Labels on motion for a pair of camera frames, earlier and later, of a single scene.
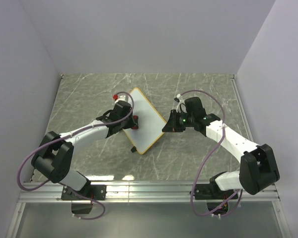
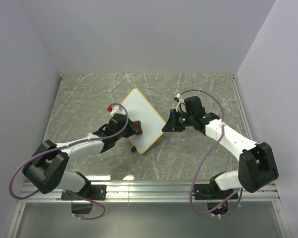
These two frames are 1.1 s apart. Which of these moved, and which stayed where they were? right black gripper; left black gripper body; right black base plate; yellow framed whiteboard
Moved: left black gripper body
Stayed: right black base plate; yellow framed whiteboard; right black gripper
